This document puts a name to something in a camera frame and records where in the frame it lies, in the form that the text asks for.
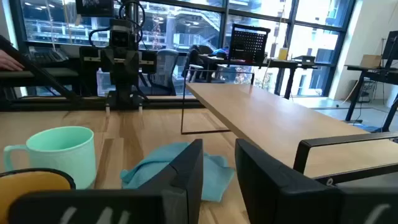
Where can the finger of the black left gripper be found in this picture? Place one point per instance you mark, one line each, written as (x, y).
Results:
(113, 99)
(133, 99)

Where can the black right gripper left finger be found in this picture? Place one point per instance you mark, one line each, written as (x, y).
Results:
(180, 186)

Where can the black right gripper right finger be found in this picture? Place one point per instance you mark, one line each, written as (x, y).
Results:
(267, 193)

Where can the mint green ribbed mug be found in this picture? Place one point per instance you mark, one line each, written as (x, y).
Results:
(62, 155)

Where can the yellow ochre mug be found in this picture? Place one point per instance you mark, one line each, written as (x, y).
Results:
(28, 183)

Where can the wooden shelf with black legs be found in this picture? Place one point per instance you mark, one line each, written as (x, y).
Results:
(280, 124)

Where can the teal cloth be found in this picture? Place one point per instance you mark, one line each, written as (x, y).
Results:
(217, 177)

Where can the mesh office chair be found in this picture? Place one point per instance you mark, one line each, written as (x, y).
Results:
(166, 68)

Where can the black screen box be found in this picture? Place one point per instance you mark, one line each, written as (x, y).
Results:
(93, 7)

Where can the dark grey side desk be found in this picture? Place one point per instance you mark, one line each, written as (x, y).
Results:
(46, 72)

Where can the black office chair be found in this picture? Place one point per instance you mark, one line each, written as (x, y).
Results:
(199, 57)

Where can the black keyboard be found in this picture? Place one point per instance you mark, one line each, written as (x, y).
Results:
(46, 56)

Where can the person's hand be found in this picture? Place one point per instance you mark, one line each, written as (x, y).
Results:
(9, 63)

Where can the black perforated panel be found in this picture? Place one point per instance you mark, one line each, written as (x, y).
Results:
(248, 43)

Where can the black office desk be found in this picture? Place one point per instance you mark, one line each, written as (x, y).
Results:
(280, 63)

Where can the yellow cup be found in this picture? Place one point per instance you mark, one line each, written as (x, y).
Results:
(283, 53)

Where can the black desk with angled legs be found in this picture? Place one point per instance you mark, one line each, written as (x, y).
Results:
(373, 74)

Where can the cardboard box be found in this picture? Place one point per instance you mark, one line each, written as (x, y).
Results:
(371, 61)

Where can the black monitor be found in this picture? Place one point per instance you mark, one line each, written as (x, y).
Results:
(391, 45)

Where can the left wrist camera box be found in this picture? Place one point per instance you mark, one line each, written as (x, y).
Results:
(120, 34)

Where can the black aluminium table frame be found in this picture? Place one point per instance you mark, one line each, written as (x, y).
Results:
(174, 103)

